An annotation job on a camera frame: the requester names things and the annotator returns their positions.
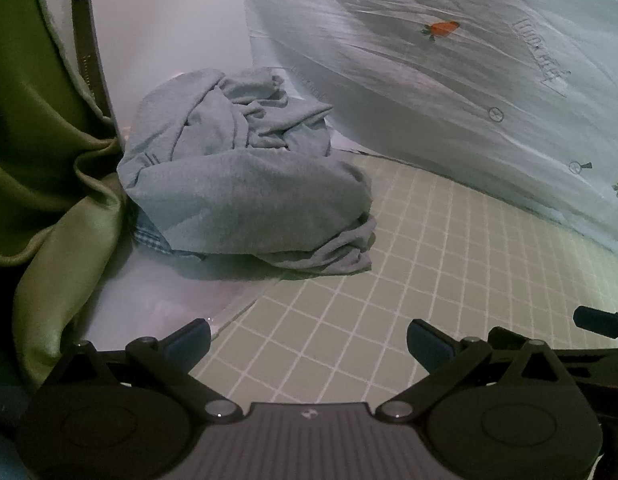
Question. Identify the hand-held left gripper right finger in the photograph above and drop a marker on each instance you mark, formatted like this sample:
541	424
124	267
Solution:
429	347

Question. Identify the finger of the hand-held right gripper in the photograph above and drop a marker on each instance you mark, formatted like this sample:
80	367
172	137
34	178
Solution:
599	321

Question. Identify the pale carrot-print bedsheet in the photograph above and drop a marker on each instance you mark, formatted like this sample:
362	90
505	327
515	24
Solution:
414	60

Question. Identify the green grid mat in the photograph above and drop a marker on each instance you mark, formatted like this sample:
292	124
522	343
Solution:
389	270

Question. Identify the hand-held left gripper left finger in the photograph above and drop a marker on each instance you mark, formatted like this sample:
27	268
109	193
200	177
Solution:
189	344

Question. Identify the grey pants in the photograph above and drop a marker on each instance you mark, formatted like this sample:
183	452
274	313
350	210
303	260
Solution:
229	180

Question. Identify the green curtain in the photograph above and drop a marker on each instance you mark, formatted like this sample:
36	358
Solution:
29	110

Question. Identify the blue plaid cloth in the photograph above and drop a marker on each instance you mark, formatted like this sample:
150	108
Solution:
154	240

